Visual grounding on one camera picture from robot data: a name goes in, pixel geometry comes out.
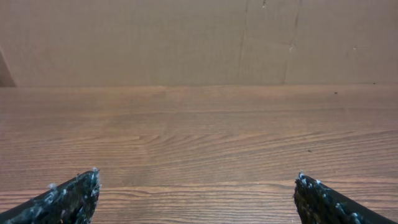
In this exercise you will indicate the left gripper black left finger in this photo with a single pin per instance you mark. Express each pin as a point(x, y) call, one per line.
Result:
point(72, 202)

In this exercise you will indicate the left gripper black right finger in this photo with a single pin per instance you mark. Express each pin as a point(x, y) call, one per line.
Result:
point(317, 203)

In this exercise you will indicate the cardboard back panel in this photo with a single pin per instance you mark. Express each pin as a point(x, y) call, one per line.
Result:
point(120, 43)

